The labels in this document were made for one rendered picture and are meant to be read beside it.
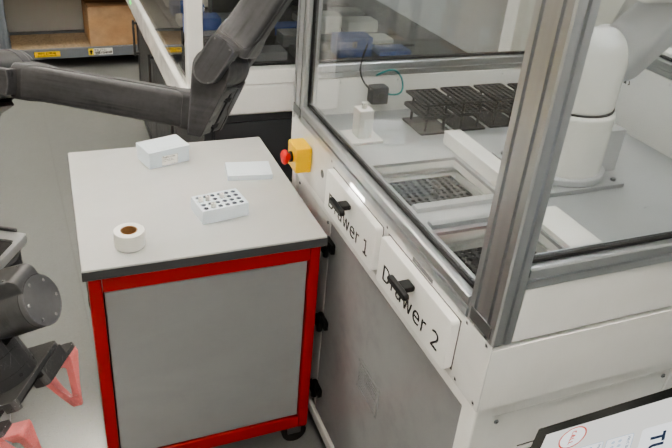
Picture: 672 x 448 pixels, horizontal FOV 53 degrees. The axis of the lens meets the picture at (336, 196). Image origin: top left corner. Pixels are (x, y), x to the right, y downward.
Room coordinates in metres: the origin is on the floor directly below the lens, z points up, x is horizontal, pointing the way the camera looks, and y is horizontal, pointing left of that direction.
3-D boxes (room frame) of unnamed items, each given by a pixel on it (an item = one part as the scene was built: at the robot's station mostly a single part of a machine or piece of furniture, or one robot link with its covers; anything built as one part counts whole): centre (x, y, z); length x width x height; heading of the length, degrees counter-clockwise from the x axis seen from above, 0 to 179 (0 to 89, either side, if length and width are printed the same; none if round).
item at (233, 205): (1.50, 0.30, 0.78); 0.12 x 0.08 x 0.04; 123
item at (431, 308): (1.06, -0.17, 0.87); 0.29 x 0.02 x 0.11; 24
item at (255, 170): (1.74, 0.26, 0.77); 0.13 x 0.09 x 0.02; 106
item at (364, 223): (1.35, -0.04, 0.87); 0.29 x 0.02 x 0.11; 24
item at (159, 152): (1.77, 0.51, 0.79); 0.13 x 0.09 x 0.05; 131
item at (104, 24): (4.89, 1.73, 0.28); 0.41 x 0.32 x 0.28; 117
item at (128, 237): (1.32, 0.47, 0.78); 0.07 x 0.07 x 0.04
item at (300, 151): (1.64, 0.11, 0.88); 0.07 x 0.05 x 0.07; 24
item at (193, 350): (1.60, 0.40, 0.38); 0.62 x 0.58 x 0.76; 24
